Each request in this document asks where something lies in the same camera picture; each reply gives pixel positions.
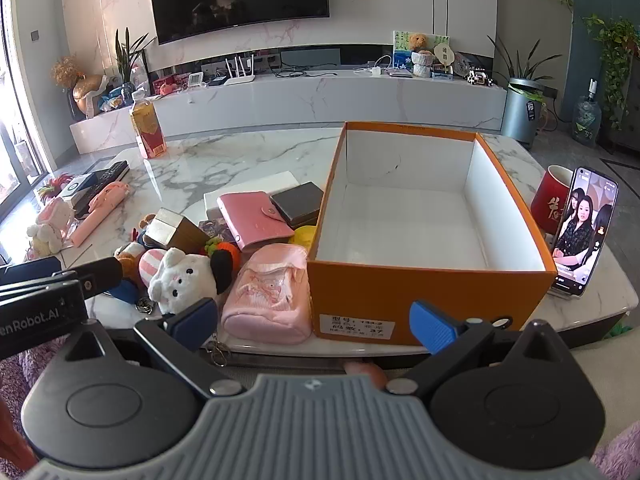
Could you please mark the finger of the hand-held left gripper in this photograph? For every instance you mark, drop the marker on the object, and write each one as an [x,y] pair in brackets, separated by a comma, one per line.
[100,275]

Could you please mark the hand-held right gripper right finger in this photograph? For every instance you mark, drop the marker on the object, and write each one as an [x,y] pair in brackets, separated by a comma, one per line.
[432,327]

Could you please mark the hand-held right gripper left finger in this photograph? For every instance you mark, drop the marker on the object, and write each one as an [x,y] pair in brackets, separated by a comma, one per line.
[192,322]

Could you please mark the gold box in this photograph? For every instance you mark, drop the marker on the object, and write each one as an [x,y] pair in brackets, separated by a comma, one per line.
[172,230]

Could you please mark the white orange-rimmed box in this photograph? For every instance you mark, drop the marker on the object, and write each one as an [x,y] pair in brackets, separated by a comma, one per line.
[430,240]

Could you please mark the white plush bunny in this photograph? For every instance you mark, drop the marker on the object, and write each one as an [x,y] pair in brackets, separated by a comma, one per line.
[180,275]

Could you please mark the orange and black plush toy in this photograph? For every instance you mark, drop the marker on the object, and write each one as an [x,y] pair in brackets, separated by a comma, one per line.
[225,260]

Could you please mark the white and pink plush bag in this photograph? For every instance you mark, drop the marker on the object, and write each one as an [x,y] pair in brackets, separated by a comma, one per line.
[50,225]

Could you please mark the pink fabric pouch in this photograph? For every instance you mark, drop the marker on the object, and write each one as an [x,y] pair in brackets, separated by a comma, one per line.
[267,295]

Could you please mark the white device with blue circle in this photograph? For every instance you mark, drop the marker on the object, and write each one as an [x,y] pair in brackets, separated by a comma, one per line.
[74,189]

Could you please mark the dark printed card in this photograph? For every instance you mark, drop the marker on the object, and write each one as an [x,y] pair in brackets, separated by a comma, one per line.
[216,231]

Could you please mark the colourful feather toy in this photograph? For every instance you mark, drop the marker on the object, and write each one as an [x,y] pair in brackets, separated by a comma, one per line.
[52,185]

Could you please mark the black remote control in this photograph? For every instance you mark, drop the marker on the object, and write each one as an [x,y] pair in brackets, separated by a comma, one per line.
[107,172]

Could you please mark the pink wallet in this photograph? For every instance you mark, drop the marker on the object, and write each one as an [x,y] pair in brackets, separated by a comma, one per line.
[252,220]

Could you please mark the yellow round toy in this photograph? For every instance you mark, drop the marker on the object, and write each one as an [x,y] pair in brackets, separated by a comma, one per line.
[304,236]

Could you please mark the white flat box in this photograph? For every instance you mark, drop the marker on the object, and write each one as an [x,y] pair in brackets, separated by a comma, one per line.
[260,183]

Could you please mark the orange drink bottle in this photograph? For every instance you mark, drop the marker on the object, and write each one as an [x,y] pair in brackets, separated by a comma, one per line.
[147,127]

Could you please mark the dark grey square box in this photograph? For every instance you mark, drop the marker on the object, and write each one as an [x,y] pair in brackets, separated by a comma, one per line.
[299,202]

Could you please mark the red mug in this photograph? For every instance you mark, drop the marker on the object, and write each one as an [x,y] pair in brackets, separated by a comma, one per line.
[550,200]

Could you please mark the smartphone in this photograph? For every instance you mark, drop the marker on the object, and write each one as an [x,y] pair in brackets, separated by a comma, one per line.
[582,230]

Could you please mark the gold vase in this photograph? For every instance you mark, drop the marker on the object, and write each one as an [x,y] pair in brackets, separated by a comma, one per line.
[87,95]

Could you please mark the dried flower bunch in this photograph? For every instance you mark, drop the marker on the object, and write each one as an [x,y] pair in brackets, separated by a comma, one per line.
[66,71]

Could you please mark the green leafy potted plant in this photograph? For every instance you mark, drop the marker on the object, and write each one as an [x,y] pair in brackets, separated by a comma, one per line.
[127,57]

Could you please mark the purple fluffy rug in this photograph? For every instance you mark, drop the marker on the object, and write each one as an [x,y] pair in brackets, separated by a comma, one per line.
[617,452]

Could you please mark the silver pedal trash can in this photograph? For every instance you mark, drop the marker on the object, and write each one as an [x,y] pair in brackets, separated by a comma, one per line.
[520,115]

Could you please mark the white router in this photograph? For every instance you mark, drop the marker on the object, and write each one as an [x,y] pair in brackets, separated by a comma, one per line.
[239,79]

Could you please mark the white marble tv cabinet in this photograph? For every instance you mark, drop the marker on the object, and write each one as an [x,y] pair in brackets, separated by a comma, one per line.
[325,102]

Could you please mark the black and white toy car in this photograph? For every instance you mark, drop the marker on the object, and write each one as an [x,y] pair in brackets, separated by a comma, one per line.
[480,77]

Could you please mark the water jug with pump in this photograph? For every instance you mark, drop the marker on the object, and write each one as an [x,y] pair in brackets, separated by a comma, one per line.
[586,120]

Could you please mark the teddy bear in white vase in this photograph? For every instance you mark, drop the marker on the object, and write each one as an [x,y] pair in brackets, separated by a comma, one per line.
[420,57]

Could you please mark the round paper fan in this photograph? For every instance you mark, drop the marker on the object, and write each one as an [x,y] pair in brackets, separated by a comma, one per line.
[444,55]

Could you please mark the long leaf floor plant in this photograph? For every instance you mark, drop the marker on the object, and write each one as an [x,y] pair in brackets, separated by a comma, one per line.
[522,67]

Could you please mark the green painted picture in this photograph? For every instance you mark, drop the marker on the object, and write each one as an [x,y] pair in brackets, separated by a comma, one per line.
[402,45]

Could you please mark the hanging vine plant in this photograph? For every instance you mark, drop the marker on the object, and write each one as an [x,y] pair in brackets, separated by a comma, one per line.
[617,55]

